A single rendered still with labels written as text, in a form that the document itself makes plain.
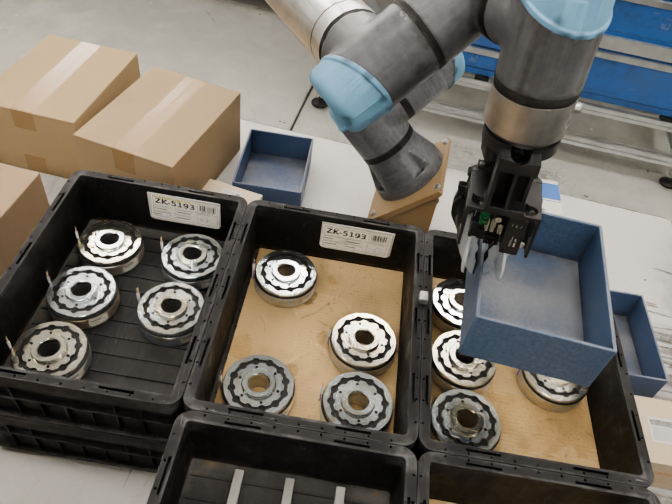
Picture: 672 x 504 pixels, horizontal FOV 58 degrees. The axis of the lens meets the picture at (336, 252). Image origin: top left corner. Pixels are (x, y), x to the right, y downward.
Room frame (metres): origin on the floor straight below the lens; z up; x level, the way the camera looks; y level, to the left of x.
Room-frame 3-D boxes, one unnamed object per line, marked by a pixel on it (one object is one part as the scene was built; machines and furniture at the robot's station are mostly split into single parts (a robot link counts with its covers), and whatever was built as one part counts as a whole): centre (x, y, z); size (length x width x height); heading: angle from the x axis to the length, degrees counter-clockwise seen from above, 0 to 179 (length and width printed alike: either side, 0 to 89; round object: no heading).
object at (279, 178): (1.08, 0.17, 0.74); 0.20 x 0.15 x 0.07; 1
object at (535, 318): (0.51, -0.24, 1.10); 0.20 x 0.15 x 0.07; 174
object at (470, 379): (0.56, -0.22, 0.86); 0.10 x 0.10 x 0.01
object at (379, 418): (0.45, -0.07, 0.86); 0.10 x 0.10 x 0.01
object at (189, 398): (0.56, 0.01, 0.92); 0.40 x 0.30 x 0.02; 0
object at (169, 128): (1.06, 0.41, 0.78); 0.30 x 0.22 x 0.16; 167
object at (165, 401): (0.56, 0.31, 0.92); 0.40 x 0.30 x 0.02; 0
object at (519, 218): (0.48, -0.16, 1.26); 0.09 x 0.08 x 0.12; 173
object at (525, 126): (0.49, -0.15, 1.34); 0.08 x 0.08 x 0.05
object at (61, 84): (1.13, 0.66, 0.78); 0.30 x 0.22 x 0.16; 175
